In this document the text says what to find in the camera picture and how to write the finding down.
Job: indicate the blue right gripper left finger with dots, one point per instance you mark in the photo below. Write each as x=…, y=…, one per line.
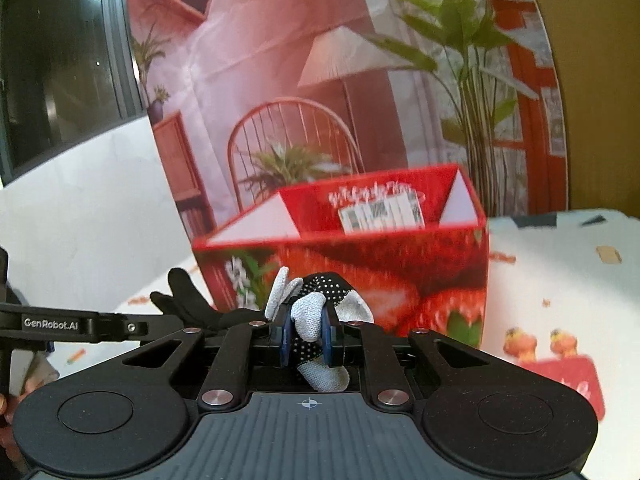
x=285, y=325

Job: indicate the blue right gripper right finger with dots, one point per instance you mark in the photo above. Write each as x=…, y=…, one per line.
x=327, y=334

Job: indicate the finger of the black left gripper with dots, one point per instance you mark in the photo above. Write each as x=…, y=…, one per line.
x=44, y=324

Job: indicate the black and white glove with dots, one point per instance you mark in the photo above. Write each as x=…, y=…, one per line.
x=305, y=299

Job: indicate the printed living room backdrop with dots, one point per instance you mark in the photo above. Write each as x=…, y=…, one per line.
x=245, y=96

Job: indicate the person's hand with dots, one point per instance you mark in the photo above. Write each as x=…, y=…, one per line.
x=13, y=465

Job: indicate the red strawberry cardboard box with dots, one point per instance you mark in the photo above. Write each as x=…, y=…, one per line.
x=433, y=277

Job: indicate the white patterned table cloth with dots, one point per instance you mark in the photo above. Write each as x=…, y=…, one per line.
x=563, y=299

